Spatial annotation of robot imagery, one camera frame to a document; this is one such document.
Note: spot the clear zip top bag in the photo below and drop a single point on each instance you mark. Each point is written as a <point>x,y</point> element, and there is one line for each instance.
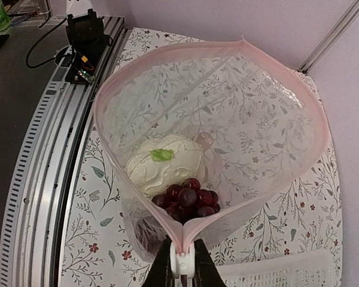
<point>260,126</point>

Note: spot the dark red toy grapes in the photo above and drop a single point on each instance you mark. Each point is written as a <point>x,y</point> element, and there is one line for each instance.
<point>181,213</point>

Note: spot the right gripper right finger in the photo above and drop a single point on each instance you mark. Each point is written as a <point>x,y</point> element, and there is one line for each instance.
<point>206,273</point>

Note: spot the left aluminium frame post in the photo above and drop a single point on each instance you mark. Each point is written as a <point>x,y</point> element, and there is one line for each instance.
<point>345,21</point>

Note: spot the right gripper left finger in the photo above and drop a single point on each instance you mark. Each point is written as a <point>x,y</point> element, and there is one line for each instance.
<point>160,274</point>

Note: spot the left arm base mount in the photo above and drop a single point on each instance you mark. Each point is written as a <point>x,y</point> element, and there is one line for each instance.
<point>88,42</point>

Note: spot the white toy cauliflower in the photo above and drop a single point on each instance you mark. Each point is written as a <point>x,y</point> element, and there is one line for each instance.
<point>159,163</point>

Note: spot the white plastic basket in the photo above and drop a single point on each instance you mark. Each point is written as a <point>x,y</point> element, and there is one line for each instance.
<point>312,268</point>

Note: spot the front aluminium rail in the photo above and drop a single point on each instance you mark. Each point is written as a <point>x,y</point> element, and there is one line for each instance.
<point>45,173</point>

